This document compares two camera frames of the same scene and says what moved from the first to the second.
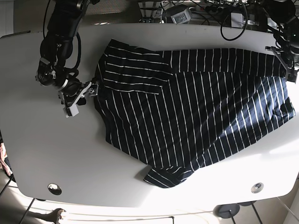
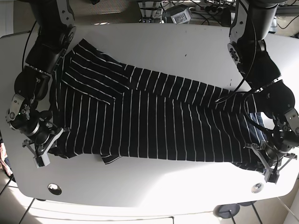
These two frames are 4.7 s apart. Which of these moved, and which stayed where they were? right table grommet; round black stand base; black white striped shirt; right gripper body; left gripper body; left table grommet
Moved: right gripper body; left gripper body; black white striped shirt
Stayed: round black stand base; left table grommet; right table grommet
